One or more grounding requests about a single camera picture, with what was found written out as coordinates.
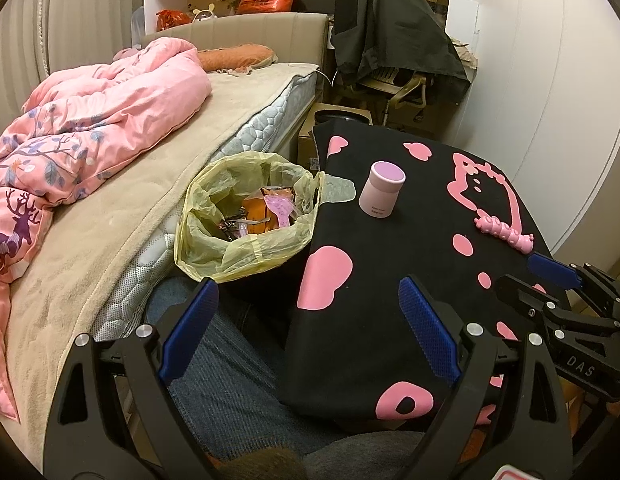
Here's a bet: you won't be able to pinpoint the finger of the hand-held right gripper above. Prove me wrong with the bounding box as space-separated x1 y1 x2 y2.
492 274 620 348
527 252 620 311

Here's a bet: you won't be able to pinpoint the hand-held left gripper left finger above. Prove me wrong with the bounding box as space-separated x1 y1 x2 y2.
42 276 221 480

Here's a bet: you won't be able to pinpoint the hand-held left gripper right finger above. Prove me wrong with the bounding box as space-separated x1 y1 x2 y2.
397 274 576 480

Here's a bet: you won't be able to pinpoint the yellow plastic bag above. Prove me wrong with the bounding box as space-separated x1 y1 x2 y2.
174 151 358 283

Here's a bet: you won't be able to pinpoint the orange plastic bag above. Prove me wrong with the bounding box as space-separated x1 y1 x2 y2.
240 187 295 236

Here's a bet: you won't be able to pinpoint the white jar with pink lid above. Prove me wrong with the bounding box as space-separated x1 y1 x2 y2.
358 160 407 219

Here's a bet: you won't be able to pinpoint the thin pink sachet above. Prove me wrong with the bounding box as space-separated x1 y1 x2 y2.
264 195 297 231

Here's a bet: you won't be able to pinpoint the pink caterpillar toy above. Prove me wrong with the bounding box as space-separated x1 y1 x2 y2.
473 215 536 252

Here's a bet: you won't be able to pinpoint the person's blue jeans leg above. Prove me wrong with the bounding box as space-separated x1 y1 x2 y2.
144 275 351 461

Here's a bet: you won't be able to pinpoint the black cloth with pink print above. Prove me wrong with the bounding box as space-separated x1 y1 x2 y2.
282 120 576 433

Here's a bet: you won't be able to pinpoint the beige bed cover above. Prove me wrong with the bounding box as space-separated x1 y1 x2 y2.
0 62 321 471

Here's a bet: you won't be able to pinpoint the grey cloth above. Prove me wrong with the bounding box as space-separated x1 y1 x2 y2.
300 430 425 480

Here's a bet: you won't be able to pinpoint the brown fleece top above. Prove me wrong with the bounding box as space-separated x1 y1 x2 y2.
225 447 308 480

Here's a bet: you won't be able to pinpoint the pink printed quilt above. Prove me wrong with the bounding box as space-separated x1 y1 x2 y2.
0 37 213 421

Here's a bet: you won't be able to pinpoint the beige crumpled cloth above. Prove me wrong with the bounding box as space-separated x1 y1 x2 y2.
447 35 478 71

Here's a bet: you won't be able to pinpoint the white board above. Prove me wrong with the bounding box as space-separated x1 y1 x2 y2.
442 0 481 41

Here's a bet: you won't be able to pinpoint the orange pillow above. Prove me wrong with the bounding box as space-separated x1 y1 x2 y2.
195 42 281 76

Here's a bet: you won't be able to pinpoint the black jacket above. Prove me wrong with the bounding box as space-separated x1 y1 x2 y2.
331 0 471 106

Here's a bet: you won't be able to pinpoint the small red plastic bag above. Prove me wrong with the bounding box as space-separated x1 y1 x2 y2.
156 9 193 32

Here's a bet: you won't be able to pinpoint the white toy figure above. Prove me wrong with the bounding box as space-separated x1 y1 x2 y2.
187 2 218 23

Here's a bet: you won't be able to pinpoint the grey curtains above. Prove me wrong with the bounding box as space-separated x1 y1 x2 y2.
0 0 145 126

